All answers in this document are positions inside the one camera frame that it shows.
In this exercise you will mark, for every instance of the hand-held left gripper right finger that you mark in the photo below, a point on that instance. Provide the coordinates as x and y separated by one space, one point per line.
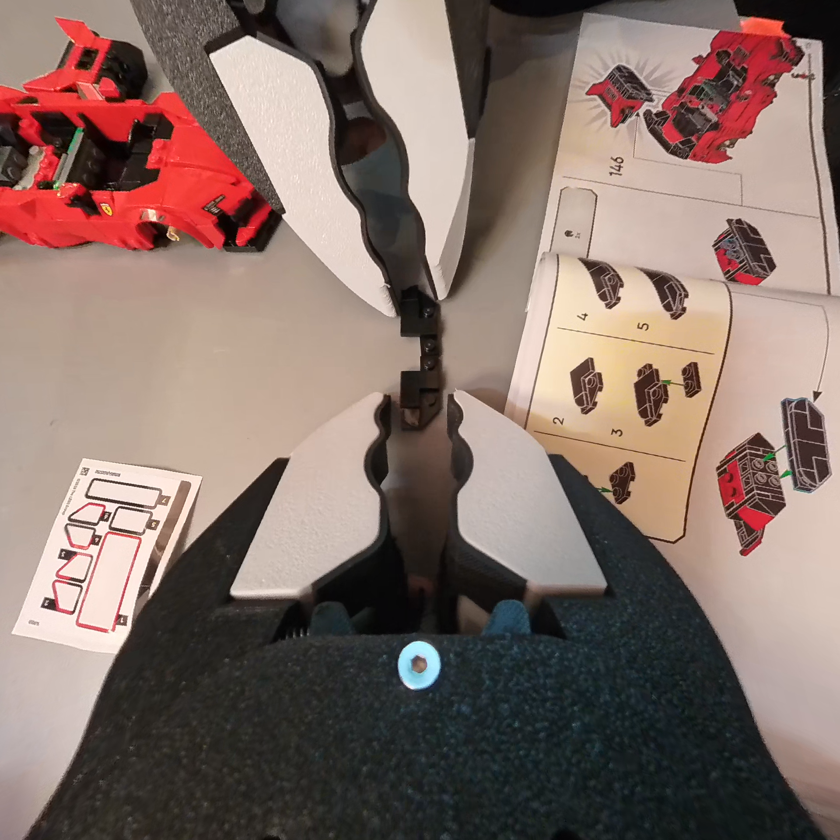
525 518

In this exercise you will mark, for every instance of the lego instruction booklet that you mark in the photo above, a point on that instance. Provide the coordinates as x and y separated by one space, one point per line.
689 197

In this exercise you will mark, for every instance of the white sticker sheet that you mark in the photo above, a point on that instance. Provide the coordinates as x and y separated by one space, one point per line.
105 577

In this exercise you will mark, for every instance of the red lego car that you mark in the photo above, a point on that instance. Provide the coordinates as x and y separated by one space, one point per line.
197 190

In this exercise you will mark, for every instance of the person's right hand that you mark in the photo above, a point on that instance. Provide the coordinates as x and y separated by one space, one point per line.
364 141

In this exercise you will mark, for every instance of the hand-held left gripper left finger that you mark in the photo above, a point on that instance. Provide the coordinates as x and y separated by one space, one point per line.
315 518

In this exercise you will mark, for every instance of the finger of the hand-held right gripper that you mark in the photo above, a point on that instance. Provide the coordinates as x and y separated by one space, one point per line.
275 131
433 98

